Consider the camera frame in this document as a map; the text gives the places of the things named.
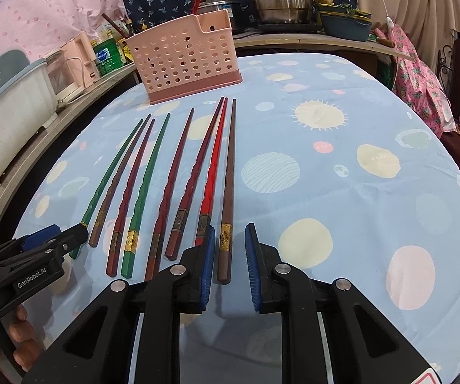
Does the blue grey basin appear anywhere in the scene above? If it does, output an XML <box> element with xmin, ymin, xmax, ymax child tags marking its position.
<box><xmin>318</xmin><ymin>3</ymin><xmax>373</xmax><ymax>43</ymax></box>

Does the dark brown chopstick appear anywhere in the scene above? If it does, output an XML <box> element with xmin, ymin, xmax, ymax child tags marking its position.
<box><xmin>101</xmin><ymin>13</ymin><xmax>130</xmax><ymax>37</ymax></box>

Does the pink dotted cloth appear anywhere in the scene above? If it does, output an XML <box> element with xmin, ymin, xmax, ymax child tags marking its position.
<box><xmin>0</xmin><ymin>0</ymin><xmax>135</xmax><ymax>100</ymax></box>

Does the person's left hand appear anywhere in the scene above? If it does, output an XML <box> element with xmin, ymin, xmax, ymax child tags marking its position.
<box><xmin>7</xmin><ymin>304</ymin><xmax>29</xmax><ymax>373</ymax></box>

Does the beige curtain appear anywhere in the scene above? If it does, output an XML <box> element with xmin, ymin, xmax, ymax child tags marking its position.
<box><xmin>352</xmin><ymin>0</ymin><xmax>460</xmax><ymax>73</ymax></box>

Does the pink kitchen appliance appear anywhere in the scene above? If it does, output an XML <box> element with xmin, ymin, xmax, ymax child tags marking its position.
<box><xmin>70</xmin><ymin>32</ymin><xmax>99</xmax><ymax>89</ymax></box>

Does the steel pot with lid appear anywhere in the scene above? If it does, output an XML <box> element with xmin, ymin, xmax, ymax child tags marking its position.
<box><xmin>198</xmin><ymin>0</ymin><xmax>243</xmax><ymax>33</ymax></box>

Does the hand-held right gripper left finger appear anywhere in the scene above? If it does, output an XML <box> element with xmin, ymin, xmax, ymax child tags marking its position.
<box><xmin>21</xmin><ymin>226</ymin><xmax>218</xmax><ymax>384</ymax></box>

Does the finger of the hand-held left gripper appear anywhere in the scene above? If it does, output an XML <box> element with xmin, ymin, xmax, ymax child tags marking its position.
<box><xmin>0</xmin><ymin>225</ymin><xmax>62</xmax><ymax>265</ymax></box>
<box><xmin>0</xmin><ymin>224</ymin><xmax>89</xmax><ymax>268</ymax></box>

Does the bright red chopstick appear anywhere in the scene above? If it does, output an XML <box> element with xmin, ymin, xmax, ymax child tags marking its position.
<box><xmin>195</xmin><ymin>97</ymin><xmax>229</xmax><ymax>249</ymax></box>

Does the white storage box blue lid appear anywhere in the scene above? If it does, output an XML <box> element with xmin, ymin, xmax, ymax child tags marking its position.
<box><xmin>0</xmin><ymin>50</ymin><xmax>58</xmax><ymax>204</ymax></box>

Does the green tin can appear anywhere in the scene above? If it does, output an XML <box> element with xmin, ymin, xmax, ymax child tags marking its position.
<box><xmin>92</xmin><ymin>36</ymin><xmax>121</xmax><ymax>77</ymax></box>

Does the dark red seat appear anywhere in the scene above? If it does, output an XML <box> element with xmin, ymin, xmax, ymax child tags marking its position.
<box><xmin>441</xmin><ymin>130</ymin><xmax>460</xmax><ymax>172</ymax></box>

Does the black induction cooker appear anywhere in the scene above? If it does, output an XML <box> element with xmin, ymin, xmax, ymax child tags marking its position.
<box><xmin>258</xmin><ymin>22</ymin><xmax>322</xmax><ymax>35</ymax></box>

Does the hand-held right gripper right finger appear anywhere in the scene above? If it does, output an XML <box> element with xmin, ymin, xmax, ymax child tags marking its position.
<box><xmin>244</xmin><ymin>223</ymin><xmax>440</xmax><ymax>384</ymax></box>

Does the pink perforated utensil holder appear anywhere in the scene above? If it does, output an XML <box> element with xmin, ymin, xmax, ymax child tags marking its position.
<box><xmin>127</xmin><ymin>9</ymin><xmax>243</xmax><ymax>106</ymax></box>

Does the white green carton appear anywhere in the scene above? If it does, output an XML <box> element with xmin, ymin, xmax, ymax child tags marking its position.
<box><xmin>94</xmin><ymin>24</ymin><xmax>114</xmax><ymax>43</ymax></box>

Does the brown chopstick gold band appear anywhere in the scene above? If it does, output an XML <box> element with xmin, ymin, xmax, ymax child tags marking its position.
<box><xmin>88</xmin><ymin>114</ymin><xmax>152</xmax><ymax>248</ymax></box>
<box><xmin>216</xmin><ymin>98</ymin><xmax>238</xmax><ymax>286</ymax></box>

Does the thin green chopstick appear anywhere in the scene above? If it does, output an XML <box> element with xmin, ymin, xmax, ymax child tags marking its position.
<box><xmin>69</xmin><ymin>119</ymin><xmax>144</xmax><ymax>260</ymax></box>

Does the wooden shelf board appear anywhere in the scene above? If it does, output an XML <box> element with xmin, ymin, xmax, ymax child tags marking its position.
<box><xmin>234</xmin><ymin>30</ymin><xmax>416</xmax><ymax>61</ymax></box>

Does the pink pineapple print garment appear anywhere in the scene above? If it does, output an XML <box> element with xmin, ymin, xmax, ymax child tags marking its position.
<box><xmin>390</xmin><ymin>22</ymin><xmax>460</xmax><ymax>137</ymax></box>

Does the grey side counter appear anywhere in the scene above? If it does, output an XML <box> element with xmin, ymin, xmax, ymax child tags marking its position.
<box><xmin>0</xmin><ymin>62</ymin><xmax>140</xmax><ymax>244</ymax></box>

